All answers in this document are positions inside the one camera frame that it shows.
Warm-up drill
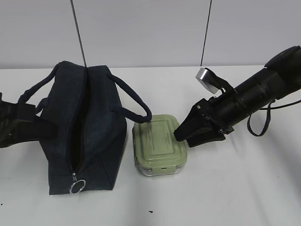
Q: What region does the silver zipper pull ring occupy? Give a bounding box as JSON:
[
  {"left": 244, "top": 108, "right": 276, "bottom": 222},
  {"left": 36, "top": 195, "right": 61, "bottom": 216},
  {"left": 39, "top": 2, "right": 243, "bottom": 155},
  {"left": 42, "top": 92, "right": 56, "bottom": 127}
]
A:
[{"left": 69, "top": 172, "right": 86, "bottom": 195}]

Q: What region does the dark navy fabric lunch bag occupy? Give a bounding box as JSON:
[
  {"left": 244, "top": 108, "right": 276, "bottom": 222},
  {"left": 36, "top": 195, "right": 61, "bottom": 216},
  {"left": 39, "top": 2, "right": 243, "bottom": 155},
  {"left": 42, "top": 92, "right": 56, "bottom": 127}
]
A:
[{"left": 18, "top": 61, "right": 152, "bottom": 195}]

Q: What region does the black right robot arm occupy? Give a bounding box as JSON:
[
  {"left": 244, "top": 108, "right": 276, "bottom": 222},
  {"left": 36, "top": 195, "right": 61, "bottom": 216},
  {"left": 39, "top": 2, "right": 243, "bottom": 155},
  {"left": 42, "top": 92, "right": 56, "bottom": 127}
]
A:
[{"left": 174, "top": 46, "right": 301, "bottom": 147}]

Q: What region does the green lidded glass food container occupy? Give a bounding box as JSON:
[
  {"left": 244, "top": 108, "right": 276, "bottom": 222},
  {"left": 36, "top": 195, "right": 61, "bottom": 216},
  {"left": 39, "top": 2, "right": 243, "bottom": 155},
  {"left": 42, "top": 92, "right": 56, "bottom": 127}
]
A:
[{"left": 132, "top": 114, "right": 187, "bottom": 177}]

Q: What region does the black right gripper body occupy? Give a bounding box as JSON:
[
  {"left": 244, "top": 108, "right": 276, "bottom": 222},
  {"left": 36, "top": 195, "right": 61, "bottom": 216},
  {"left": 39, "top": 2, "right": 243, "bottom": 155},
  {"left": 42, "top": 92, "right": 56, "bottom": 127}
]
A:
[{"left": 191, "top": 90, "right": 235, "bottom": 135}]

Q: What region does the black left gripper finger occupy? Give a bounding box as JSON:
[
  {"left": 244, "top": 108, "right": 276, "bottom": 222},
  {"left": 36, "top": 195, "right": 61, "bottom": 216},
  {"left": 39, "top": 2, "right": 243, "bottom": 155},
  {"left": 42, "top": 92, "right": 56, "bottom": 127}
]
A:
[{"left": 0, "top": 119, "right": 58, "bottom": 148}]

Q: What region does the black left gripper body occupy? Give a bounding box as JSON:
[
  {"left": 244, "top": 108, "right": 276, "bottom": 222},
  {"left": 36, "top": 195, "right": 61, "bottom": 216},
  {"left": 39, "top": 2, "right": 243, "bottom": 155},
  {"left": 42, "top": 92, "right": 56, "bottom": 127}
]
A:
[{"left": 0, "top": 93, "right": 36, "bottom": 141}]

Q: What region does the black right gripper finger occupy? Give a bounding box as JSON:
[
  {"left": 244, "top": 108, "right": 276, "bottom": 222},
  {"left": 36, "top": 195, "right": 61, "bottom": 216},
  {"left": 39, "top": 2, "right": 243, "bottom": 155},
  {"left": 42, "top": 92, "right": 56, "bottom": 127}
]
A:
[
  {"left": 174, "top": 108, "right": 209, "bottom": 141},
  {"left": 188, "top": 131, "right": 225, "bottom": 147}
]

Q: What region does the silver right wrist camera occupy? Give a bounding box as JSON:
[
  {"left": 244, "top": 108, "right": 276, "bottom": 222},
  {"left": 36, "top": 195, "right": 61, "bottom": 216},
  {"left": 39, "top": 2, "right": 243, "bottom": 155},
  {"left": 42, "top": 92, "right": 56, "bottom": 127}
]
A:
[{"left": 195, "top": 67, "right": 221, "bottom": 94}]

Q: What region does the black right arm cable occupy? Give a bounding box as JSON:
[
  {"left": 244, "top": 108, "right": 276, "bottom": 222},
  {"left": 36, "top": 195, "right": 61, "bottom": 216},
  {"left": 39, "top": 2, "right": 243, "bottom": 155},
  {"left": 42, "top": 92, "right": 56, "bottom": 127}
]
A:
[{"left": 247, "top": 98, "right": 301, "bottom": 137}]

